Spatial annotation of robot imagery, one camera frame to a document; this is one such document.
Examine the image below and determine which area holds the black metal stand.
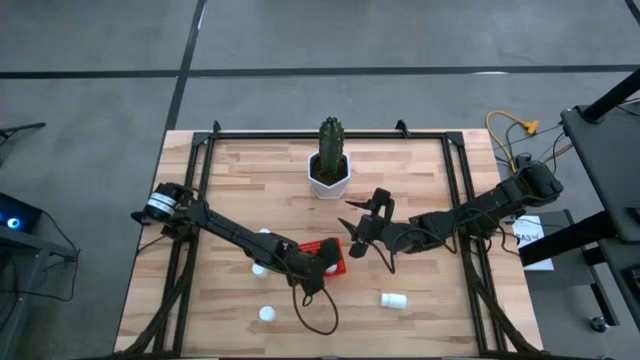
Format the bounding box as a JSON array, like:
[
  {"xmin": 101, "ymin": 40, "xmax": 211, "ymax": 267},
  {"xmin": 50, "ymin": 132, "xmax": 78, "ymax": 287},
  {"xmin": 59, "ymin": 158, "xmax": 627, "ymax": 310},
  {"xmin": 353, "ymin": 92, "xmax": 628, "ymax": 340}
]
[{"xmin": 0, "ymin": 224, "xmax": 81, "ymax": 360}]

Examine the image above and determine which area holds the black work table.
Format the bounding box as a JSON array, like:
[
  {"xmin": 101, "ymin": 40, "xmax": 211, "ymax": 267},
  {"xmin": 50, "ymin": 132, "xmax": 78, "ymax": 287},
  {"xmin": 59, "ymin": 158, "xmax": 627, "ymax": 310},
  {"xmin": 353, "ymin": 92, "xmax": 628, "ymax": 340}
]
[{"xmin": 559, "ymin": 102, "xmax": 640, "ymax": 246}]

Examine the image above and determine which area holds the white paper sheet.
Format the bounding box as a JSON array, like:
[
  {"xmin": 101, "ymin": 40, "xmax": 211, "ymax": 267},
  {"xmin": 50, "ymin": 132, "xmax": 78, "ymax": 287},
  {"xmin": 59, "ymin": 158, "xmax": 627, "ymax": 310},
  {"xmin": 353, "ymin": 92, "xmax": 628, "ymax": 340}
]
[{"xmin": 511, "ymin": 214, "xmax": 555, "ymax": 273}]

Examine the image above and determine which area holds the yellow cable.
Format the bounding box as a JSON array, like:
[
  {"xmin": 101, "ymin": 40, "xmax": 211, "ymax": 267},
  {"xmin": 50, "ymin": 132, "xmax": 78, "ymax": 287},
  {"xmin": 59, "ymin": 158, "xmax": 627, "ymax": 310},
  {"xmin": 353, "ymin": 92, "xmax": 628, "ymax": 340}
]
[{"xmin": 485, "ymin": 109, "xmax": 541, "ymax": 172}]

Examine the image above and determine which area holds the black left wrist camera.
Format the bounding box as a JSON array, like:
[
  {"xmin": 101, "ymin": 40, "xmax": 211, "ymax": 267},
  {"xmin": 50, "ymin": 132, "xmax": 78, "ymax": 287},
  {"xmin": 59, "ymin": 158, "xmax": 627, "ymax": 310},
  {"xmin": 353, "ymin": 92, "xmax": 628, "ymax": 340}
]
[{"xmin": 318, "ymin": 238, "xmax": 344, "ymax": 267}]

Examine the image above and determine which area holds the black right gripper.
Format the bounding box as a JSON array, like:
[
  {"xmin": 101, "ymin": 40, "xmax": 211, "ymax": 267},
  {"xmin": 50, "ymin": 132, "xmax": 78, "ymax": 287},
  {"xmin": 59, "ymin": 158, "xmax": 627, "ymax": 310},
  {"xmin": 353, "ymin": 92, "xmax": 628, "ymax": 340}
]
[{"xmin": 337, "ymin": 188, "xmax": 401, "ymax": 259}]

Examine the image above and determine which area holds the green cactus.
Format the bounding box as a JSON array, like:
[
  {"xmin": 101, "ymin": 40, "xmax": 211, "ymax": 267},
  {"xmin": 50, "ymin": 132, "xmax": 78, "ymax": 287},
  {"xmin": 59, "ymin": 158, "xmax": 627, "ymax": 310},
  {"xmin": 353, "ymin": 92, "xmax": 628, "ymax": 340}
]
[{"xmin": 318, "ymin": 115, "xmax": 347, "ymax": 177}]

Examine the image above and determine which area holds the black pole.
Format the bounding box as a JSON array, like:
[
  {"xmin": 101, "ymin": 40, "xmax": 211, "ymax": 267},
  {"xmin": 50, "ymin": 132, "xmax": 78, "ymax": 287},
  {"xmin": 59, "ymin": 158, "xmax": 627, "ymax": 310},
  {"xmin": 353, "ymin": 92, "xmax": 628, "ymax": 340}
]
[{"xmin": 582, "ymin": 67, "xmax": 640, "ymax": 124}]

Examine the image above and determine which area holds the black computer with light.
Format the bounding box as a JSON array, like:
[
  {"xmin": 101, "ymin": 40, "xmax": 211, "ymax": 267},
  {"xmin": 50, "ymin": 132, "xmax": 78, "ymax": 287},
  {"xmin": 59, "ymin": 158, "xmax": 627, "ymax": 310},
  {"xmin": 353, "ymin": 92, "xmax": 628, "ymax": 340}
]
[{"xmin": 0, "ymin": 192, "xmax": 44, "ymax": 235}]

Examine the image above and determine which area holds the red plastic basket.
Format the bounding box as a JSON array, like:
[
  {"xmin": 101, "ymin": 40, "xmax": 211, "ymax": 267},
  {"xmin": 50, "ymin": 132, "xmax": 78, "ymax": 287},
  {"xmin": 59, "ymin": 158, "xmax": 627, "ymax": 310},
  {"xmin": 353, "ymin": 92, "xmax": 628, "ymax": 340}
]
[{"xmin": 297, "ymin": 237, "xmax": 348, "ymax": 278}]

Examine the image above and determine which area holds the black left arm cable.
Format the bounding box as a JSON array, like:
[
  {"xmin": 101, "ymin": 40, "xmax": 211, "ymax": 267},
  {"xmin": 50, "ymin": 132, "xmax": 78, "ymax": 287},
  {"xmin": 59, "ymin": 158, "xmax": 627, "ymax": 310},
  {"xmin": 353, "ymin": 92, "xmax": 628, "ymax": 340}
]
[{"xmin": 291, "ymin": 279, "xmax": 340, "ymax": 337}]

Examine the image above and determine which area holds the white hexagonal plant pot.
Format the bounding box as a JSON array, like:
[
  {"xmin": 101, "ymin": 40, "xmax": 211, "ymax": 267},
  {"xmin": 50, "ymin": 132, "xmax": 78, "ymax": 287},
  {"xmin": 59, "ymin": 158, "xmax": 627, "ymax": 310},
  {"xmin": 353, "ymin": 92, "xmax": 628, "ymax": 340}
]
[{"xmin": 306, "ymin": 150, "xmax": 352, "ymax": 201}]

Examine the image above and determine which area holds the black aluminium table frame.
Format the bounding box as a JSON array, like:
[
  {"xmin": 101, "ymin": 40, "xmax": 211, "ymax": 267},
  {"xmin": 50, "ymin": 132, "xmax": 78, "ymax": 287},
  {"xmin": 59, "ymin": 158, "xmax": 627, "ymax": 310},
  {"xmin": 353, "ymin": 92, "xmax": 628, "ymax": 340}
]
[{"xmin": 113, "ymin": 118, "xmax": 546, "ymax": 359}]

